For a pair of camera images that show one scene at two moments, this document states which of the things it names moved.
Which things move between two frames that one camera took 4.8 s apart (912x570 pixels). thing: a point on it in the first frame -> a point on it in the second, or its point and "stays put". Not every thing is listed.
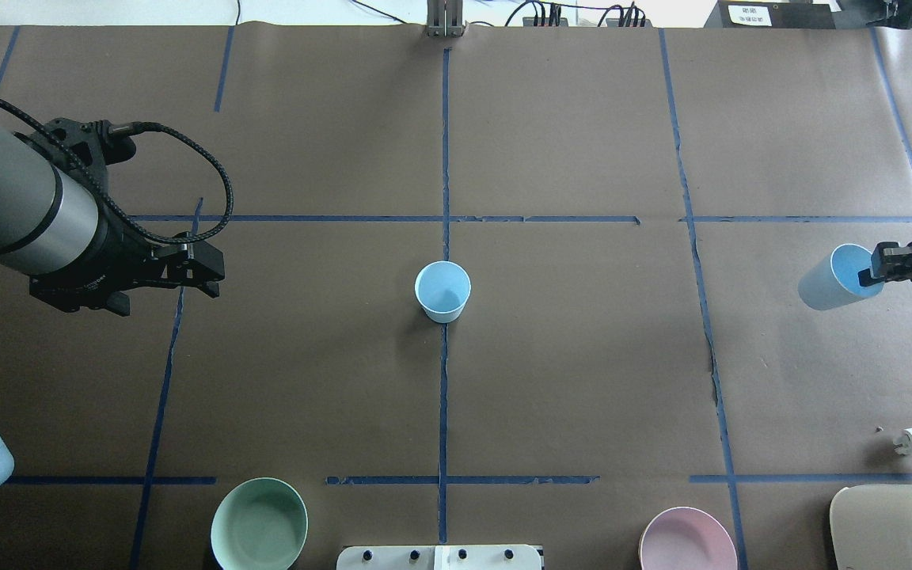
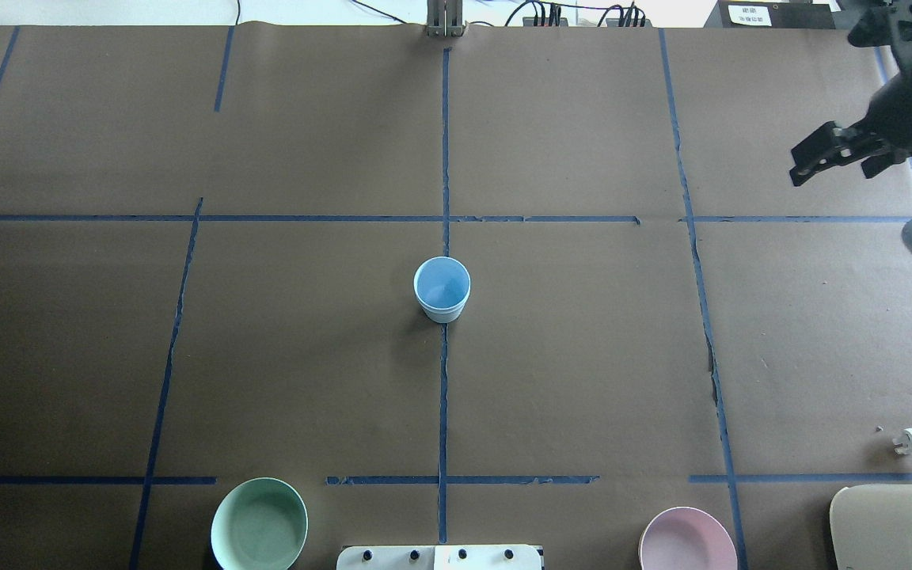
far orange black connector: x=545 y=21 stays put
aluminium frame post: x=445 y=18 stays put
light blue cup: x=834 y=282 -> x=442 y=286
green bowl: x=260 y=523 stays put
